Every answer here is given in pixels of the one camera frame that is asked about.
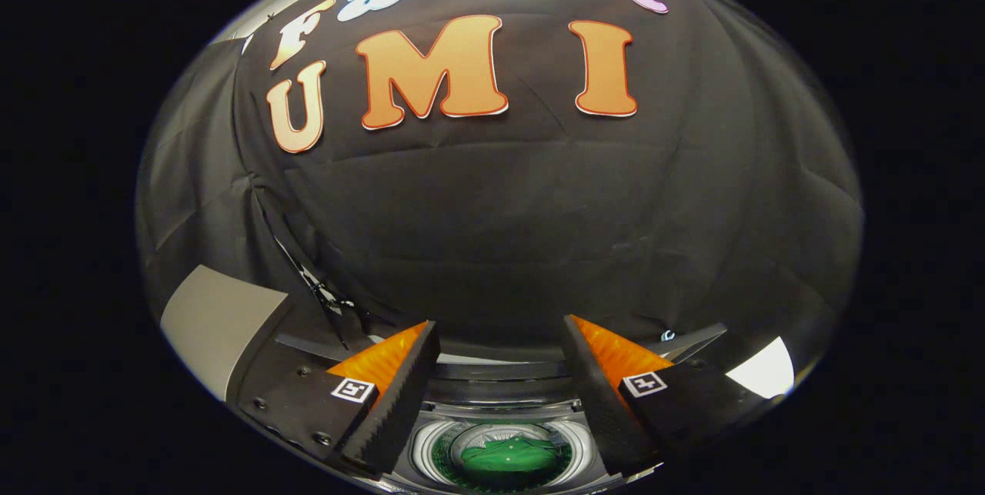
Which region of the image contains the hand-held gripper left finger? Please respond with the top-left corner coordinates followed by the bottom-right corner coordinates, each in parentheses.
top-left (235, 321), bottom-right (442, 477)

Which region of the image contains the green polo shirt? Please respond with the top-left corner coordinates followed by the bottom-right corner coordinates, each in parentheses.
top-left (459, 436), bottom-right (560, 475)

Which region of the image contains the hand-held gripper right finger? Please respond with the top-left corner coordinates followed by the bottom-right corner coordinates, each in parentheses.
top-left (563, 315), bottom-right (771, 475)

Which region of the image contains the black metal clamp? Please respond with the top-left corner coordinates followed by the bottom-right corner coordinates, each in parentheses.
top-left (272, 237), bottom-right (363, 350)

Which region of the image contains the grey top-load washing machine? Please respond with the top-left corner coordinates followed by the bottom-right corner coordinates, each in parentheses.
top-left (231, 299), bottom-right (729, 494)

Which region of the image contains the black backdrop cloth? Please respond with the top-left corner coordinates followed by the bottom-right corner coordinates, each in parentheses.
top-left (137, 0), bottom-right (864, 403)

